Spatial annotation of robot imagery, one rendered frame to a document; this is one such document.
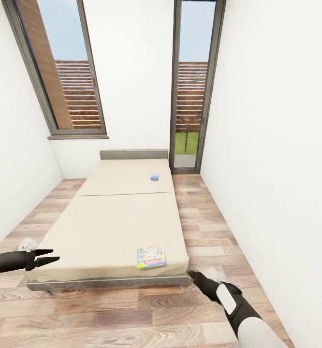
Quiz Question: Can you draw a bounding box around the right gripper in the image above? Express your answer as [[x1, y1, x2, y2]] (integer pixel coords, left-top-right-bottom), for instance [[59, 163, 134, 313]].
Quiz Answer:
[[187, 271, 215, 301]]

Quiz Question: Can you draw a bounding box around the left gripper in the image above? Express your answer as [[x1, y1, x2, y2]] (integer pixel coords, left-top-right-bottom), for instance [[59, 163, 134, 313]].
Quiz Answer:
[[0, 249, 60, 273]]

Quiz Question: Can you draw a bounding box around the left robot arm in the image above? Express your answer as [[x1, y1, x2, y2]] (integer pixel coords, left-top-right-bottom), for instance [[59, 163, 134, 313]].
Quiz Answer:
[[0, 238, 60, 273]]

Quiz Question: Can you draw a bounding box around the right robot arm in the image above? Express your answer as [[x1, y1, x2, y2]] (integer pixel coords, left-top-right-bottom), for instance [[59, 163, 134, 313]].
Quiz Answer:
[[187, 269, 289, 348]]

